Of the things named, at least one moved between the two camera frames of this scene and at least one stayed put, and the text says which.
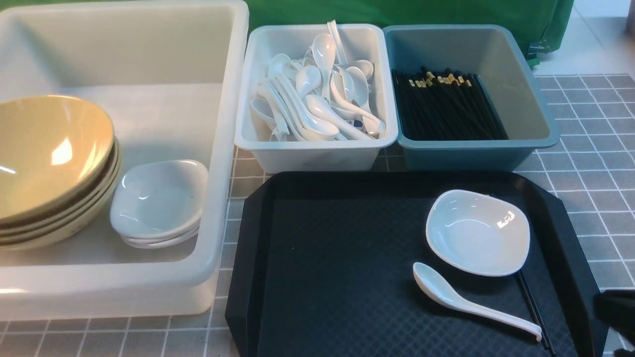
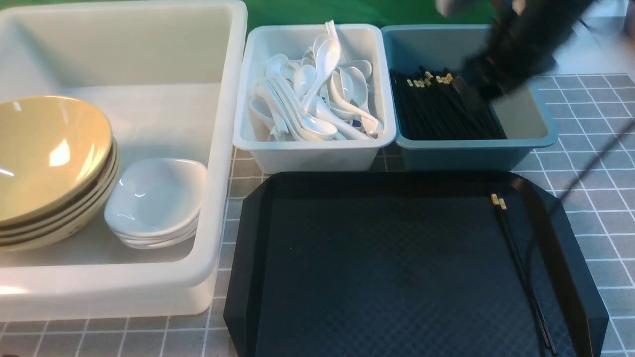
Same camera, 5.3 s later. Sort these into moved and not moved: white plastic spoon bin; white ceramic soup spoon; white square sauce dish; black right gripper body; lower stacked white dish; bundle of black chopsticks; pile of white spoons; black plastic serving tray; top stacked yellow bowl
Moved: white square sauce dish; white ceramic soup spoon; black right gripper body
Not moved: top stacked yellow bowl; bundle of black chopsticks; pile of white spoons; white plastic spoon bin; black plastic serving tray; lower stacked white dish
